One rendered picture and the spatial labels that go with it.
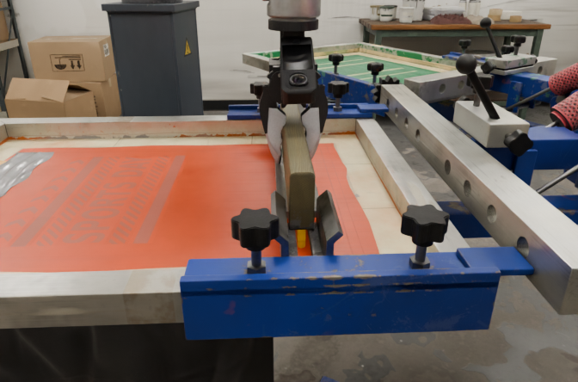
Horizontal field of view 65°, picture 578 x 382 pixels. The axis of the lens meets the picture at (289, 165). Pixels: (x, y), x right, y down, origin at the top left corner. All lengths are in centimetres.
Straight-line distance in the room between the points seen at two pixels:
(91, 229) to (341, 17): 402
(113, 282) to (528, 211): 43
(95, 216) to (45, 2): 425
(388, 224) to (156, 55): 78
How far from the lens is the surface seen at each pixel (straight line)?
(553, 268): 48
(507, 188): 58
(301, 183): 52
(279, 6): 64
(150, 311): 48
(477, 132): 72
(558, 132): 82
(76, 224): 68
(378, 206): 68
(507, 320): 209
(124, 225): 66
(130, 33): 123
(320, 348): 181
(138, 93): 125
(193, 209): 67
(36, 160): 93
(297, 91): 58
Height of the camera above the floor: 127
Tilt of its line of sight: 23 degrees down
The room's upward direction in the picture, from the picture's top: straight up
